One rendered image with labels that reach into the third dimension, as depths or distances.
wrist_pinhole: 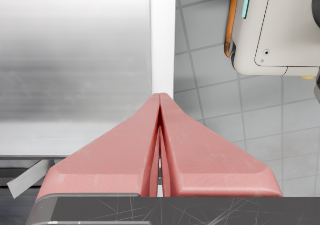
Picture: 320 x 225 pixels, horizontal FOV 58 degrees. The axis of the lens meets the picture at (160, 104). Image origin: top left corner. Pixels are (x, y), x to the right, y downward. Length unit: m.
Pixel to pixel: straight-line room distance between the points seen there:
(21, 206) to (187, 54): 0.96
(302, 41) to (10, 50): 0.91
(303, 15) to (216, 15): 0.37
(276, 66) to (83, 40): 0.86
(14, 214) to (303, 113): 1.41
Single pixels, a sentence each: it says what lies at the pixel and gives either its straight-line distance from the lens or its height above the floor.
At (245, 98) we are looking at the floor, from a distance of 1.50.
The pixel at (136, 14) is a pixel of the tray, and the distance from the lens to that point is 0.32.
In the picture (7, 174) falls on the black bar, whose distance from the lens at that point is 0.50.
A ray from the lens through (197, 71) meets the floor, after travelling 1.37.
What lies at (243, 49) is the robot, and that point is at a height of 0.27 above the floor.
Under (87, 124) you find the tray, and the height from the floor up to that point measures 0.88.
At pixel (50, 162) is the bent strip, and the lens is 0.46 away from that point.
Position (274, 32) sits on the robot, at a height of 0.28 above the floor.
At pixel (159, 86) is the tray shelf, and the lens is 0.36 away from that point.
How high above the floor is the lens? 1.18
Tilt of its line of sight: 54 degrees down
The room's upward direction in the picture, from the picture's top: 180 degrees counter-clockwise
